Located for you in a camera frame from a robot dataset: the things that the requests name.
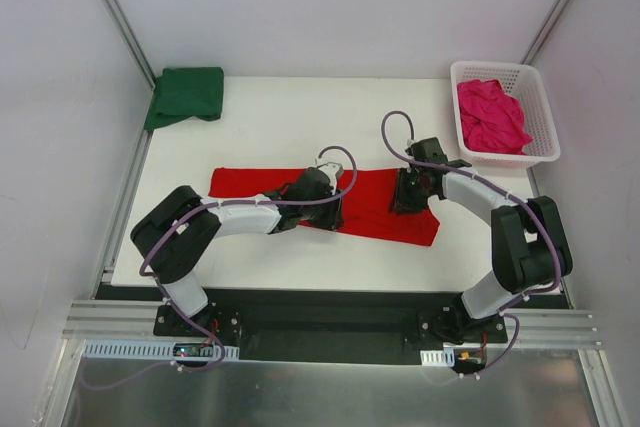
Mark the folded green t shirt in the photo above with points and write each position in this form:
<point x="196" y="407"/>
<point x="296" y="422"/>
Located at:
<point x="182" y="93"/>

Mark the pink t shirt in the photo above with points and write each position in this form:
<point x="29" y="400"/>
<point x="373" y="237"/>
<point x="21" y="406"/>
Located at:
<point x="491" y="120"/>

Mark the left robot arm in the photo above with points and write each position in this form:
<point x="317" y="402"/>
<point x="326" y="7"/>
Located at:
<point x="174" y="235"/>

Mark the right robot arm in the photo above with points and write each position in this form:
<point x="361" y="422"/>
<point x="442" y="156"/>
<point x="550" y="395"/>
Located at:
<point x="529" y="249"/>

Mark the aluminium frame rail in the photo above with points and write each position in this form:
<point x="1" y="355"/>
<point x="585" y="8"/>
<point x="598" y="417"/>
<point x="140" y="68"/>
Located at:
<point x="110" y="319"/>

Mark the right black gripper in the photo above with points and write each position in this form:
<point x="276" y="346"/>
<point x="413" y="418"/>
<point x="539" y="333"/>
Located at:
<point x="403" y="195"/>

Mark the red t shirt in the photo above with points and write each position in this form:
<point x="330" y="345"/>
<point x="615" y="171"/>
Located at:
<point x="366" y="208"/>

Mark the white plastic basket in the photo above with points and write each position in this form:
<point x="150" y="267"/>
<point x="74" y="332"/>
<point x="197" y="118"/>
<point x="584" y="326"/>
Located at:
<point x="525" y="84"/>

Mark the white cable duct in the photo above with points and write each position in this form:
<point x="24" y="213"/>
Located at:
<point x="438" y="358"/>
<point x="158" y="350"/>

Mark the left white cable duct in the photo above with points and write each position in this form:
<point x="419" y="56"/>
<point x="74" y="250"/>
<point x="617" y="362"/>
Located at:
<point x="158" y="350"/>

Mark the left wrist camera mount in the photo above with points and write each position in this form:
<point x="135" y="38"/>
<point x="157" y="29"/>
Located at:
<point x="333" y="170"/>

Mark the right white cable duct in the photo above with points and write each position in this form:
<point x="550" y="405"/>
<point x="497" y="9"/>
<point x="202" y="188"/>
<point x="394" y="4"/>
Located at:
<point x="438" y="358"/>

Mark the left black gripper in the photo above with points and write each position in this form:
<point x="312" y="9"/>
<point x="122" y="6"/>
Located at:
<point x="329" y="215"/>

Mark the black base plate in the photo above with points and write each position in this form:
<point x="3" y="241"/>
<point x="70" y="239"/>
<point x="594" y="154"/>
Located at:
<point x="378" y="328"/>

